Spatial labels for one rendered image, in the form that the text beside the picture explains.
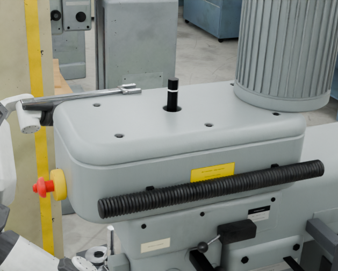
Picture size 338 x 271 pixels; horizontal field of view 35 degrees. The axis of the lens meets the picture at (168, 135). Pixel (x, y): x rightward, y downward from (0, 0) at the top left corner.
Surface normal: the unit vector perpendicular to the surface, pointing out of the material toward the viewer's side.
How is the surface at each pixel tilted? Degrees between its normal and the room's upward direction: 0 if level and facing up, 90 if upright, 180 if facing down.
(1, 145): 58
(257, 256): 90
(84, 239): 0
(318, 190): 90
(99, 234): 0
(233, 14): 90
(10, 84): 90
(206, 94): 0
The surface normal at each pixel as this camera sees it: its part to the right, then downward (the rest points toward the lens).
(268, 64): -0.51, 0.36
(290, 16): -0.25, 0.41
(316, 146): 0.04, -0.90
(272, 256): 0.38, 0.41
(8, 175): 0.87, -0.41
